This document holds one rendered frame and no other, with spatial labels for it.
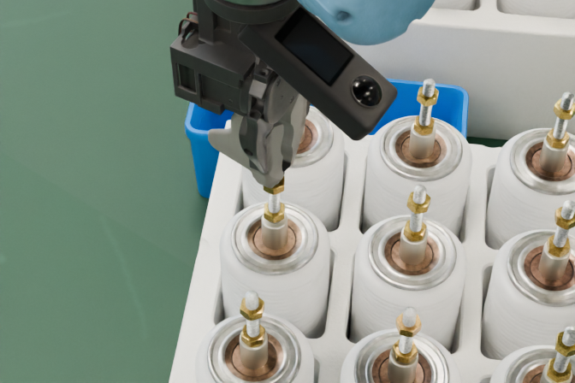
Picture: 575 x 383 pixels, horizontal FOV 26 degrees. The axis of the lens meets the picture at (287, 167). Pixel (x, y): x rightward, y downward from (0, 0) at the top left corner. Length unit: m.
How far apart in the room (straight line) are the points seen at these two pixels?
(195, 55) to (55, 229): 0.56
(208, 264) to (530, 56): 0.46
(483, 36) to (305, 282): 0.43
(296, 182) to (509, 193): 0.19
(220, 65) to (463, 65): 0.56
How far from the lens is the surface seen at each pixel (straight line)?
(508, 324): 1.08
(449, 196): 1.13
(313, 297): 1.09
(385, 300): 1.05
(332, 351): 1.09
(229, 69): 0.88
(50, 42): 1.61
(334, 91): 0.86
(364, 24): 0.69
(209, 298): 1.13
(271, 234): 1.05
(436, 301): 1.05
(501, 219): 1.17
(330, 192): 1.16
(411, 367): 0.98
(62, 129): 1.51
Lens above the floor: 1.12
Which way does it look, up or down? 51 degrees down
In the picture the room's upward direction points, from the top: straight up
